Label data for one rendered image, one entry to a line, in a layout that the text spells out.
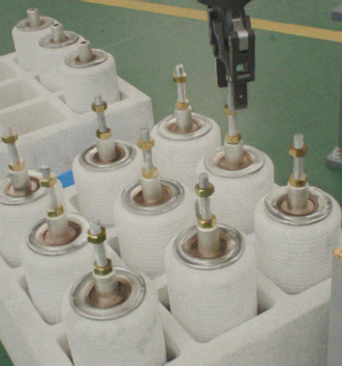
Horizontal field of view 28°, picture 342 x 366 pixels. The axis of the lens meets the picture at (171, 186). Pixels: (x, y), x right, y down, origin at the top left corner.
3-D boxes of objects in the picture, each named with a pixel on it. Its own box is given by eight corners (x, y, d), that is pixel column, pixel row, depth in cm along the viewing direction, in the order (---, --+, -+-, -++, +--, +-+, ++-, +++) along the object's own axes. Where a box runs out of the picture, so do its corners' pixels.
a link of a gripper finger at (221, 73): (234, 56, 80) (235, 85, 82) (232, 54, 80) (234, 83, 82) (215, 59, 80) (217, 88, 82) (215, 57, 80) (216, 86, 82)
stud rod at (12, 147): (21, 181, 82) (8, 126, 78) (14, 180, 82) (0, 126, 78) (25, 176, 83) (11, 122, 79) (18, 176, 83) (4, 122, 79)
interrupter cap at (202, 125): (199, 111, 97) (199, 107, 96) (221, 134, 91) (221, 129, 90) (149, 124, 95) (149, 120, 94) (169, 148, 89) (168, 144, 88)
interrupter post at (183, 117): (189, 123, 94) (187, 101, 92) (196, 131, 92) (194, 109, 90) (173, 127, 93) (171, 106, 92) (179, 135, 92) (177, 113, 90)
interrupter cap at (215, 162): (260, 145, 87) (260, 141, 87) (270, 176, 81) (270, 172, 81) (201, 151, 87) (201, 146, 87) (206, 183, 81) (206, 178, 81)
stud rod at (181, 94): (178, 117, 92) (173, 66, 88) (182, 114, 92) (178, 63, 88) (184, 119, 91) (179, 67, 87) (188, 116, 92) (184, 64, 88)
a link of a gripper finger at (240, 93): (230, 64, 73) (232, 106, 76) (236, 75, 71) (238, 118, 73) (243, 62, 73) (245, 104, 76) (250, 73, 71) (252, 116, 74)
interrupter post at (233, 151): (242, 158, 85) (242, 135, 83) (245, 168, 83) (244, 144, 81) (223, 159, 85) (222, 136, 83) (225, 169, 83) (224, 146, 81)
